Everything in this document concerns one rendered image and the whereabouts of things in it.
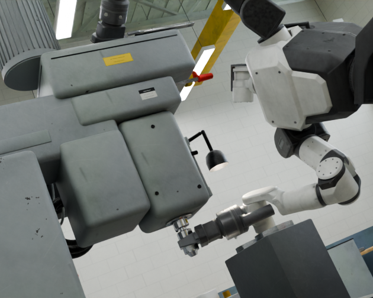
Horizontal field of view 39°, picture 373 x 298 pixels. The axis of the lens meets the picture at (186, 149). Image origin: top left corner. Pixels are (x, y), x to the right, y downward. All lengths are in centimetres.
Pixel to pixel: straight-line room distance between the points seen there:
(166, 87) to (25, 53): 43
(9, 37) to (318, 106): 94
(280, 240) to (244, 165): 838
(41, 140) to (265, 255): 71
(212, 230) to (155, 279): 682
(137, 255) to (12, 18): 688
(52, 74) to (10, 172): 38
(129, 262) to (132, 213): 687
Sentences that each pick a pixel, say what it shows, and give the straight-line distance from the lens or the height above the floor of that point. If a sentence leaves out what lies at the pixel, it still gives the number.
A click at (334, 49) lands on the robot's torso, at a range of 148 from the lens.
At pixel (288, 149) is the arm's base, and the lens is 169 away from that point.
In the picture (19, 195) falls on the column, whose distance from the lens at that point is 132.
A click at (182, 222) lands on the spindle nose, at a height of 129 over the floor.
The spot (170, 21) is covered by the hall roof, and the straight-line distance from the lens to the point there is 890.
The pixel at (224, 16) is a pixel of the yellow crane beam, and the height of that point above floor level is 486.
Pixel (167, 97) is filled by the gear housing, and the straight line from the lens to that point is 163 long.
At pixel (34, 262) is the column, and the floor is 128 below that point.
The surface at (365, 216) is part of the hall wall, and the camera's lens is 1032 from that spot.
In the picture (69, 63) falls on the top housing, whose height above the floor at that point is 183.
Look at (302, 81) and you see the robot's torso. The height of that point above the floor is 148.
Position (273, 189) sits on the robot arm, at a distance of 157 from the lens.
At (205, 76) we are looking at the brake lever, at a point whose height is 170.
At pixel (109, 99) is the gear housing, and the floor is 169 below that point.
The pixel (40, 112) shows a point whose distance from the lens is 155.
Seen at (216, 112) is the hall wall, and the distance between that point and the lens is 974.
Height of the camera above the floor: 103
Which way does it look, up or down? 16 degrees up
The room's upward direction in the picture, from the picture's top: 24 degrees counter-clockwise
